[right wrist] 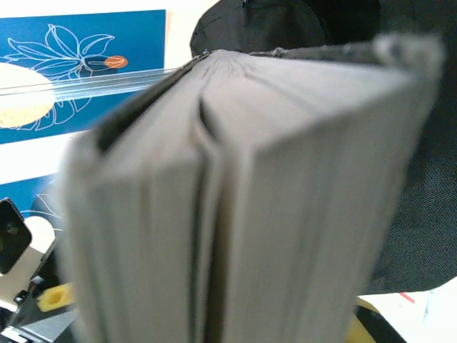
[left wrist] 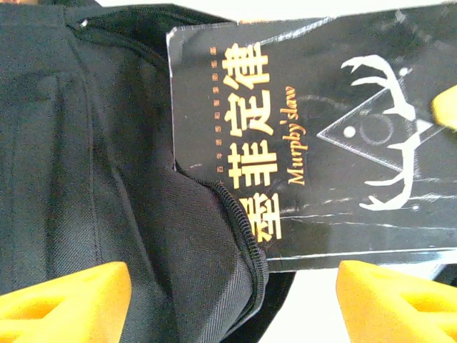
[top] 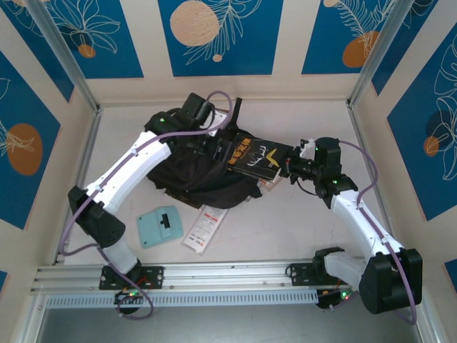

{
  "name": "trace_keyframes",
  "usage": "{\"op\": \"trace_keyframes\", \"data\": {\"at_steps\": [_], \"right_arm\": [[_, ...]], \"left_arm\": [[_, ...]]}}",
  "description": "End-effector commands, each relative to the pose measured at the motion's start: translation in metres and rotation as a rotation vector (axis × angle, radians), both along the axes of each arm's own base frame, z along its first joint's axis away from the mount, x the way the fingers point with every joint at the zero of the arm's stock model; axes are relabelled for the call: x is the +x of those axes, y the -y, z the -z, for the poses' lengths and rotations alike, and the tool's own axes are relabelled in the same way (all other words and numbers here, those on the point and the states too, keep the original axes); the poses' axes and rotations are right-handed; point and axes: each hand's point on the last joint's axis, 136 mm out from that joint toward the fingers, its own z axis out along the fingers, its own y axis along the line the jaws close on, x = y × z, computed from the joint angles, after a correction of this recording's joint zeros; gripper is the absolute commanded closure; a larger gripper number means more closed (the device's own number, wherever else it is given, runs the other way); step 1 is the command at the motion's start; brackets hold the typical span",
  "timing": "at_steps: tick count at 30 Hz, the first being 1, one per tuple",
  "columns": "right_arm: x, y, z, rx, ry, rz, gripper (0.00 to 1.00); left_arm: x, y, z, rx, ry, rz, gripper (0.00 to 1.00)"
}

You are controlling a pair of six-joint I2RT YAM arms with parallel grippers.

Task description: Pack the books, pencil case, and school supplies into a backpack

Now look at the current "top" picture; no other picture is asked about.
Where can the orange paperback book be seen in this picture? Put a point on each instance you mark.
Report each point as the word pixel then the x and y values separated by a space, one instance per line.
pixel 271 184

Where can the black fabric backpack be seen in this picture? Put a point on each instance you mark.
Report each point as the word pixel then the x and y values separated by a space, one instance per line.
pixel 200 182

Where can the black book with gold characters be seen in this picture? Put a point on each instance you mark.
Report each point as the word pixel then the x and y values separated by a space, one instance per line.
pixel 257 155

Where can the white stationery blister pack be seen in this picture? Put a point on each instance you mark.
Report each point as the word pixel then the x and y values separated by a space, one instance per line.
pixel 205 228

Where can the teal pencil case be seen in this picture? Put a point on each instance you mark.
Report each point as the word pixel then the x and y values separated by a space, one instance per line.
pixel 159 228

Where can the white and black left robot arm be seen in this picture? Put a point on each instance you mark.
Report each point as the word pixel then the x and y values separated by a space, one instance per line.
pixel 121 178

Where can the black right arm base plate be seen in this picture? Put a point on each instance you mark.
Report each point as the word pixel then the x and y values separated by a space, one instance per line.
pixel 298 273

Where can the aluminium corner post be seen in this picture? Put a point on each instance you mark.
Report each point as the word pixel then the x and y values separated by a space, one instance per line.
pixel 378 46
pixel 60 46

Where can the aluminium mounting rail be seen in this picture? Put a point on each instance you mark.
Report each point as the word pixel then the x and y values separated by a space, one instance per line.
pixel 228 275

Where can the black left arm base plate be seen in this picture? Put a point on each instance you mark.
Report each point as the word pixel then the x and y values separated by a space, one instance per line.
pixel 153 277

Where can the aluminium frame leg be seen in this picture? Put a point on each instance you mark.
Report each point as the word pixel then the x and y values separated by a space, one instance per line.
pixel 430 334
pixel 30 321

